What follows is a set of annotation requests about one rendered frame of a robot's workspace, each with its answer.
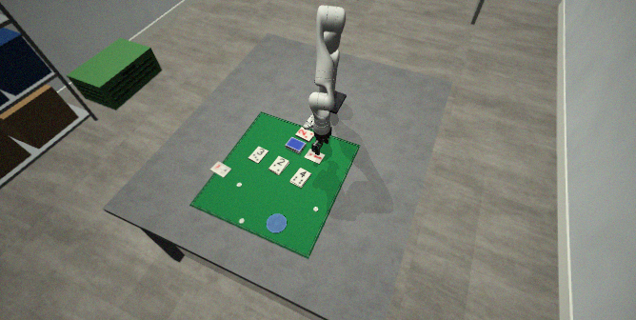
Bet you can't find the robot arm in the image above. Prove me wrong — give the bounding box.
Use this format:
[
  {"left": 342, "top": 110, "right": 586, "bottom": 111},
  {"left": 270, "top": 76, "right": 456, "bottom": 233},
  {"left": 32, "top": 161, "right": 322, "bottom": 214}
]
[{"left": 304, "top": 6, "right": 346, "bottom": 135}]

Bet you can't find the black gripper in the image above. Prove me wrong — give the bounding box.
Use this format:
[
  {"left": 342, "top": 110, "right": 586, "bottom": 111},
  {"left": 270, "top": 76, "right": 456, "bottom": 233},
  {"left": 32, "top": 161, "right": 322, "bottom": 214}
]
[{"left": 311, "top": 127, "right": 332, "bottom": 155}]

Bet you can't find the blue round disc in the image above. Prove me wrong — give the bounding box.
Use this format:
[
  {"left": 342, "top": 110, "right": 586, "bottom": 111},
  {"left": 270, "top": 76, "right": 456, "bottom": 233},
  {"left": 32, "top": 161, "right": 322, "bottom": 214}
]
[{"left": 267, "top": 213, "right": 287, "bottom": 233}]

